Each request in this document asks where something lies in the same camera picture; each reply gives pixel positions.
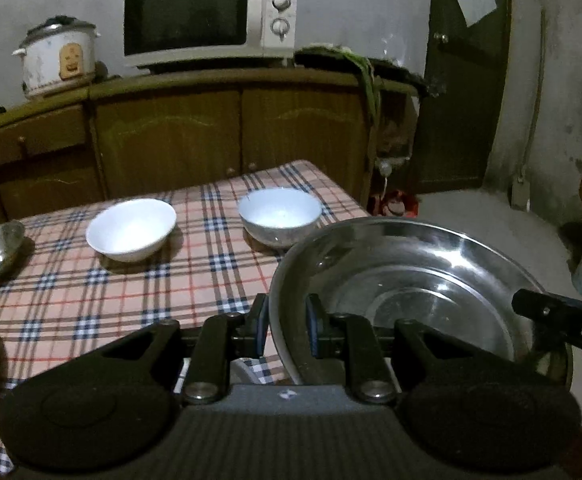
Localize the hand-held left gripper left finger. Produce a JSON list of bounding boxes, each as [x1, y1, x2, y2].
[[102, 294, 270, 406]]

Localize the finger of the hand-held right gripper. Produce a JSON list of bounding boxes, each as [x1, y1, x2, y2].
[[512, 287, 582, 361]]

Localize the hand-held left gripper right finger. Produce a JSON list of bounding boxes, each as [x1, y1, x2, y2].
[[306, 294, 472, 406]]

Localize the large steel basin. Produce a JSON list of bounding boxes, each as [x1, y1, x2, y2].
[[268, 217, 574, 392]]

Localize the wide white bowl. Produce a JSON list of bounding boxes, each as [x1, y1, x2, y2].
[[86, 198, 177, 263]]

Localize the white plate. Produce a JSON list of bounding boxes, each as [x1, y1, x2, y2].
[[230, 358, 263, 386]]

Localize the deep white bowl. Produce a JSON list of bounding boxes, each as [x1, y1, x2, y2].
[[237, 188, 322, 250]]

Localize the plaid tablecloth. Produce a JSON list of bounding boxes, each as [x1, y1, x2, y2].
[[0, 160, 372, 477]]

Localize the red bag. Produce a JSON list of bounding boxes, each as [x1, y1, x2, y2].
[[370, 188, 420, 217]]

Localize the brown wooden cabinet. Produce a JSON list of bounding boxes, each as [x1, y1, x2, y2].
[[0, 67, 422, 224]]

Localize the dark green door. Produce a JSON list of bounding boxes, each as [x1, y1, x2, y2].
[[410, 0, 514, 195]]

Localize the green leafy vegetables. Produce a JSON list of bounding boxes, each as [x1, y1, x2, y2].
[[337, 45, 385, 127]]

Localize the dark flat basket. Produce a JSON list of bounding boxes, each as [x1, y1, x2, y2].
[[293, 46, 428, 97]]

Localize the white microwave oven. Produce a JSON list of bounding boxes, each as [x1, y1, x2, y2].
[[122, 0, 299, 69]]

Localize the white rice cooker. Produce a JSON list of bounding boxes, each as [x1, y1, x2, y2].
[[13, 17, 101, 100]]

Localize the grey wall conduit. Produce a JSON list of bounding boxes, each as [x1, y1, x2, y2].
[[518, 7, 547, 184]]

